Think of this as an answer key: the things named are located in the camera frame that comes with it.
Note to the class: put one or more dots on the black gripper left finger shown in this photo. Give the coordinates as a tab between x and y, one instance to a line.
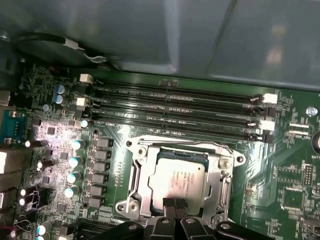
162	225

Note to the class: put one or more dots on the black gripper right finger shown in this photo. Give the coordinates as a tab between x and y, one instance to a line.
192	225

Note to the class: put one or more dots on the green motherboard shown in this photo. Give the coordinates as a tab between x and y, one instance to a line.
262	175

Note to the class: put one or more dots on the CPU socket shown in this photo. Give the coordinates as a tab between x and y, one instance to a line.
136	147

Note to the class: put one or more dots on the silver coin battery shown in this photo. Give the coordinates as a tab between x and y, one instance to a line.
317	143

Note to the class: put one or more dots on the silver CPU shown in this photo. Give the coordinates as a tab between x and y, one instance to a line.
180	175

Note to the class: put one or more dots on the blue rear port connector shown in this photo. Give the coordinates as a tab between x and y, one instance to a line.
13	125

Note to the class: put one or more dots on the black PC case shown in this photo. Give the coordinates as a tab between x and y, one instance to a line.
175	32

